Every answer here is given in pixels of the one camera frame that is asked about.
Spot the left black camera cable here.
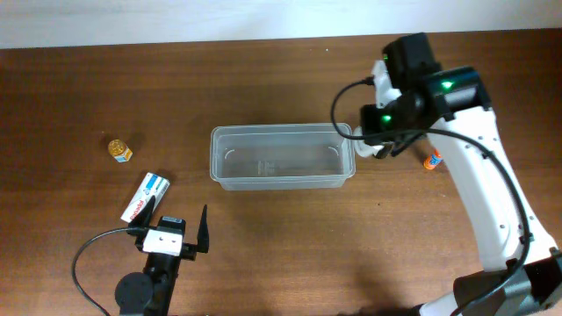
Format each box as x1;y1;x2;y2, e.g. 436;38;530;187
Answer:
71;226;146;316

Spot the small gold lid jar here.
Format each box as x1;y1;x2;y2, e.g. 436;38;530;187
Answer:
108;140;133;162

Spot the black camera cable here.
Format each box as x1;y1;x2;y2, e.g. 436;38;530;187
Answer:
71;226;146;316
329;76;535;316

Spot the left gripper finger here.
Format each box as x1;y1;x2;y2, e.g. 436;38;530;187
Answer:
197;205;210;254
128;196;155;233

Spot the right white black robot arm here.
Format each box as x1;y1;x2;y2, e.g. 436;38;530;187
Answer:
355;33;561;315

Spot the clear plastic container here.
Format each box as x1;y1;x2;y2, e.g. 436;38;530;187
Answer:
210;123;356;190

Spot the orange tube white cap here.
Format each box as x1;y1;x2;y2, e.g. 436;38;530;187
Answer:
423;150;443;170

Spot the white medicine box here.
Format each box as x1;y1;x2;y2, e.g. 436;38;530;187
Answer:
120;172;170;223

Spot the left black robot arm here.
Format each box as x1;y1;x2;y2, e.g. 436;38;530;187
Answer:
114;197;210;316

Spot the right black camera cable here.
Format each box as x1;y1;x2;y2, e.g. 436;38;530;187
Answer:
329;76;535;316

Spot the dark bottle white cap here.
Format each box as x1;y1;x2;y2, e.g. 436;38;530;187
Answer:
375;143;393;159

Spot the clear white dropper bottle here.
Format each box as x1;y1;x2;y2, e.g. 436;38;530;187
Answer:
353;140;385;159

